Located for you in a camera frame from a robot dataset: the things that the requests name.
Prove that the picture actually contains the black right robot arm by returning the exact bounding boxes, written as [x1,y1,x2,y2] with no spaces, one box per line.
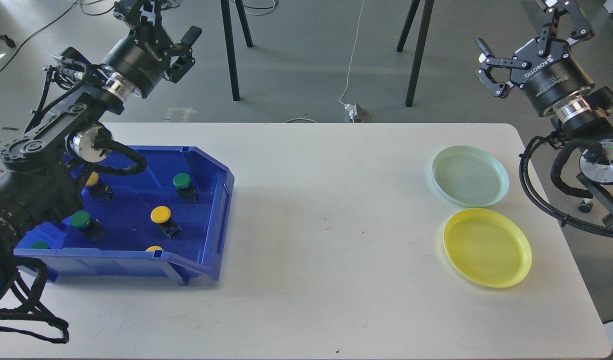
[476,0,613,239]

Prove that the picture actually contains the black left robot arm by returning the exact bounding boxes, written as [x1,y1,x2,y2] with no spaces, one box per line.
[0,0,202,344]

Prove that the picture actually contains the white cable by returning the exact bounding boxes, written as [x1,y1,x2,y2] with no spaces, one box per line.
[284,0,365,124]

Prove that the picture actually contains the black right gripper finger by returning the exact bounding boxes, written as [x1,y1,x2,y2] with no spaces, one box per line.
[475,38,532,99]
[536,0,595,57]

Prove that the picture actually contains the black stand legs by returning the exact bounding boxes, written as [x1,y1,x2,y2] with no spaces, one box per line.
[396,0,435,108]
[219,0,254,101]

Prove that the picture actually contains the black floor cable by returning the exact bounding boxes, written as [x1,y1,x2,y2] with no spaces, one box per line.
[0,0,125,84]

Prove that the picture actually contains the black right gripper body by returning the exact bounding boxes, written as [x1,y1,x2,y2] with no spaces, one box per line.
[510,39,595,117]

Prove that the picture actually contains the yellow push button bottom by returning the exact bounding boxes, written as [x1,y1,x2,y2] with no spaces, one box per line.
[145,245,164,252]

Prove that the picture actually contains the green push button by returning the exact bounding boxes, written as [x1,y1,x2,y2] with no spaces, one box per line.
[69,210,106,243]
[28,241,50,249]
[172,172,199,204]

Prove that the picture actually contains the blue plastic bin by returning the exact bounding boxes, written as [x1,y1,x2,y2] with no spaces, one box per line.
[14,146,235,286]

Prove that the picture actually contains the light green plate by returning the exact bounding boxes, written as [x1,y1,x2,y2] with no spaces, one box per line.
[431,145,510,208]

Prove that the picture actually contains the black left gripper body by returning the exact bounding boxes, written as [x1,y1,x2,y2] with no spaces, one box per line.
[101,0,195,99]

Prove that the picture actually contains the black stand legs left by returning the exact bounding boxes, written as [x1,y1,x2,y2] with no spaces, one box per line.
[219,0,254,101]

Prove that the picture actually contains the yellow push button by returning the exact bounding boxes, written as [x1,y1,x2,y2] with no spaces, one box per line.
[149,205,181,239]
[145,245,164,252]
[85,171,113,203]

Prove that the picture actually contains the yellow plate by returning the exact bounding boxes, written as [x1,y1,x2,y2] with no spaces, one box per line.
[442,208,533,289]

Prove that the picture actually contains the black stand legs right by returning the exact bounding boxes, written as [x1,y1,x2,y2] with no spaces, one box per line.
[396,0,435,108]

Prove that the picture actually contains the white power adapter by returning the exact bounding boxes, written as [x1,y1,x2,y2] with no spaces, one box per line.
[343,103,368,124]

